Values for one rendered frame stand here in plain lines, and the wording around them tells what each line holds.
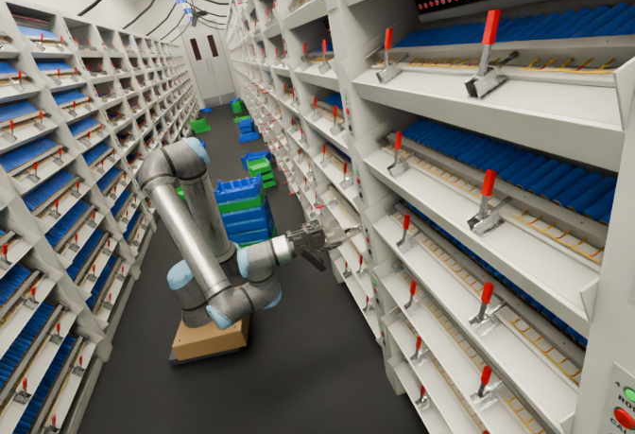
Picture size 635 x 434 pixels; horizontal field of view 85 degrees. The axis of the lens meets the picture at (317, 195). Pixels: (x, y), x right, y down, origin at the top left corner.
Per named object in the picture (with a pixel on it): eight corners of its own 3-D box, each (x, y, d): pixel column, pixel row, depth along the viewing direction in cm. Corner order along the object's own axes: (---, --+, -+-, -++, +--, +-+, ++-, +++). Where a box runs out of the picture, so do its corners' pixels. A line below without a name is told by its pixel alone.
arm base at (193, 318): (178, 331, 158) (169, 316, 154) (189, 302, 175) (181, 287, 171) (217, 323, 157) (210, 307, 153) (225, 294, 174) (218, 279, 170)
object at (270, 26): (284, 31, 145) (266, -1, 139) (266, 38, 200) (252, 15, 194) (323, 3, 145) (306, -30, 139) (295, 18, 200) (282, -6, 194)
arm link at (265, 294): (247, 303, 118) (235, 276, 113) (275, 286, 123) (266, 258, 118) (259, 319, 111) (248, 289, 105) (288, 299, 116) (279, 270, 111)
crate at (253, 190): (214, 203, 222) (210, 192, 219) (221, 190, 241) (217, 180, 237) (259, 195, 220) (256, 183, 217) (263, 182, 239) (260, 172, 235)
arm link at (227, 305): (121, 153, 116) (220, 332, 100) (158, 141, 122) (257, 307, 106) (128, 171, 126) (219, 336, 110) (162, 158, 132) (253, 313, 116)
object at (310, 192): (326, 228, 186) (313, 209, 179) (302, 189, 240) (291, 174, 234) (357, 206, 186) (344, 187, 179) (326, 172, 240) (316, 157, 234)
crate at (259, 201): (217, 214, 226) (214, 203, 222) (225, 200, 244) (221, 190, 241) (262, 205, 224) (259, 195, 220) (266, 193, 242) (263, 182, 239)
